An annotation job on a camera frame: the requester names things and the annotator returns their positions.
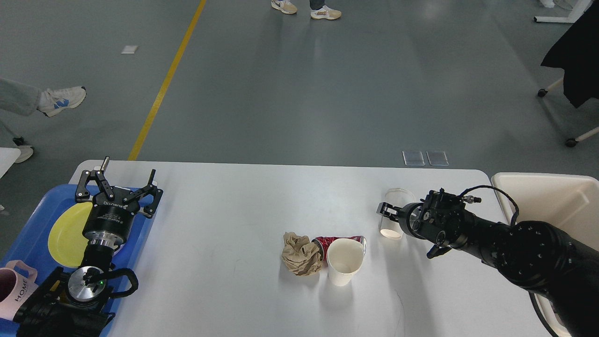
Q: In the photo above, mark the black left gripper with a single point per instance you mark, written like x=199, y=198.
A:
x=110, y=220

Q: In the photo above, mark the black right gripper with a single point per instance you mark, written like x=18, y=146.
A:
x=405, y=216

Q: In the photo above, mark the white paper cup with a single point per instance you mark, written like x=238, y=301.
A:
x=398, y=197
x=344, y=257

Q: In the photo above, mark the yellow plastic plate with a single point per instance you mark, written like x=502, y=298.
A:
x=66, y=242

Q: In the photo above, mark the pink ribbed mug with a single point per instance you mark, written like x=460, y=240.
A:
x=17, y=284

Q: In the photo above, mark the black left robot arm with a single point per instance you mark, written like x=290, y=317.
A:
x=82, y=300

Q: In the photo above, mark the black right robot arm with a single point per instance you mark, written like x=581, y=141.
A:
x=531, y=254

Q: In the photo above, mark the upright white paper cup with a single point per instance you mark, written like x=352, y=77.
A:
x=344, y=257

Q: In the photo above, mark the crushed red soda can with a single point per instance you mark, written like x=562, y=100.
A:
x=323, y=243

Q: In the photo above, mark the blue plastic tray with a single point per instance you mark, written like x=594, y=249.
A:
x=31, y=245

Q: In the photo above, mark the crumpled brown paper ball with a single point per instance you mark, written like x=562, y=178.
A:
x=301, y=256

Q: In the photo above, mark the white blue sneaker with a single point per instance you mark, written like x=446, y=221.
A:
x=51, y=102

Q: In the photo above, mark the white table corner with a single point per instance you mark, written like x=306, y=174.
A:
x=8, y=155

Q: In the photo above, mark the beige plastic bin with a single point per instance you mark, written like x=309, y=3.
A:
x=568, y=202

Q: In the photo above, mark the person in grey trousers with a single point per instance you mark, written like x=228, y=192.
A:
x=319, y=9

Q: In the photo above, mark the black office chair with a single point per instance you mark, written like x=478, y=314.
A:
x=577, y=54

